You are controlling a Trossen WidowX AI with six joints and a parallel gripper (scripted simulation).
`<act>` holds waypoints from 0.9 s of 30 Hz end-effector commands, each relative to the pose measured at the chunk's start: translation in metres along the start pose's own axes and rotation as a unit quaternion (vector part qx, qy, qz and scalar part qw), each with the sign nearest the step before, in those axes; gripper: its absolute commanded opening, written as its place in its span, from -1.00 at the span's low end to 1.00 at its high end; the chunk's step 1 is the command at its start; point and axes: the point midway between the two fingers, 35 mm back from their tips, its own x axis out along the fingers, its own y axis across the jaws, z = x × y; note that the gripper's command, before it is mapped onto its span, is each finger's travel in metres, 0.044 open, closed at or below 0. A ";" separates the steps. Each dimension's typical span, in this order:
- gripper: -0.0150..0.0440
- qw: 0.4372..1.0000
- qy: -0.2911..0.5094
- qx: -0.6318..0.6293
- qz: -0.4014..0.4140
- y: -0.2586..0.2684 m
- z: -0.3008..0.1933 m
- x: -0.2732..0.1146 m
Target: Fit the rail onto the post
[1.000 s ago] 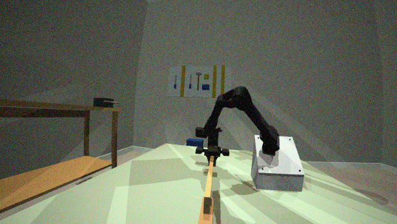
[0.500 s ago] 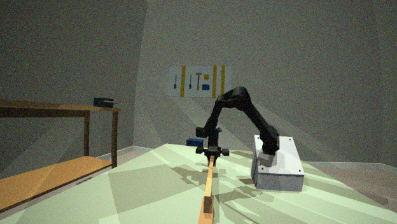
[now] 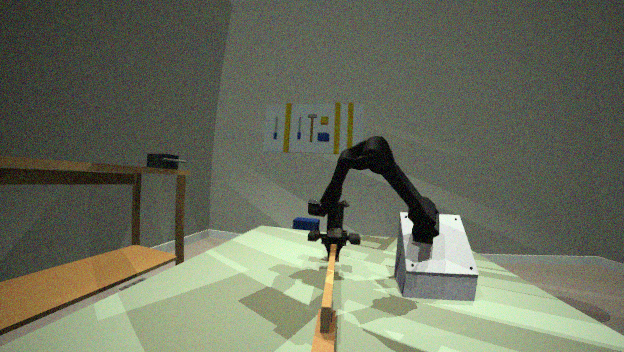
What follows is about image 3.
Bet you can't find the long wooden rail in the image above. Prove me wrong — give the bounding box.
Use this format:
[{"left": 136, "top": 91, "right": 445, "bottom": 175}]
[{"left": 320, "top": 244, "right": 336, "bottom": 334}]

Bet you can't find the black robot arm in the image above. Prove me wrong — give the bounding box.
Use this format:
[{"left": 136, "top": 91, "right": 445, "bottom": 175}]
[{"left": 308, "top": 136, "right": 440, "bottom": 245}]

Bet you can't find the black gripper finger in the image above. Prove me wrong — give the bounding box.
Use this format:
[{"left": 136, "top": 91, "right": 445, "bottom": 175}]
[
  {"left": 321, "top": 242, "right": 331, "bottom": 258},
  {"left": 335, "top": 243, "right": 346, "bottom": 260}
]

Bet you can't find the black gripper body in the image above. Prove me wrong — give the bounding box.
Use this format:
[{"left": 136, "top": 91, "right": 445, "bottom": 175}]
[{"left": 308, "top": 218, "right": 361, "bottom": 245}]

